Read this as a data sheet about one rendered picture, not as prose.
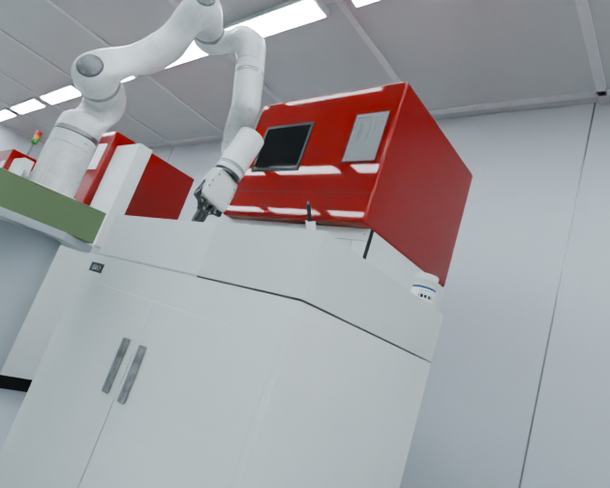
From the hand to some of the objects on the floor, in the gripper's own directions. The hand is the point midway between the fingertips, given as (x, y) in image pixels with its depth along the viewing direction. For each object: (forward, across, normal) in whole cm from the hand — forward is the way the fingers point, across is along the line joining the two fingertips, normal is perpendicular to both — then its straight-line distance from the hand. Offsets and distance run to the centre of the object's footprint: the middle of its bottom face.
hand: (198, 217), depth 129 cm
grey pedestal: (+105, -17, +31) cm, 111 cm away
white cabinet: (+91, +46, -2) cm, 102 cm away
